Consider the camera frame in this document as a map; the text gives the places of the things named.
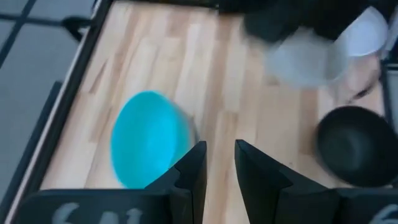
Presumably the grey plastic bowl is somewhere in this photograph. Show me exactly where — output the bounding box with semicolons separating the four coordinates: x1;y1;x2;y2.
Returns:
265;6;390;90

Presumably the black table leg foot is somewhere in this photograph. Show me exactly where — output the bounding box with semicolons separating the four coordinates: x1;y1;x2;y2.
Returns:
61;16;93;42

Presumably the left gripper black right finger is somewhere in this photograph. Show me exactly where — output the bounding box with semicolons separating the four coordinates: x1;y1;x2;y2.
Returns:
234;139;340;224

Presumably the blue plastic bowl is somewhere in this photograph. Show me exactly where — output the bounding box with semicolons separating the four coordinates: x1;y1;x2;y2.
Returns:
110;90;200;190

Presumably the black table edge rail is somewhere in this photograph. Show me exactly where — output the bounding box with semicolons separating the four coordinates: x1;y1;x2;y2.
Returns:
0;0;114;224

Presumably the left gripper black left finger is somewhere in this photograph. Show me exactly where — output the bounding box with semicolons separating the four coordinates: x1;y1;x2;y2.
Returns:
144;141;208;224

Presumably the black plastic bowl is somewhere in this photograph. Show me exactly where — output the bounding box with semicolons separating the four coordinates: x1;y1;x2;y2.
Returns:
313;105;398;189

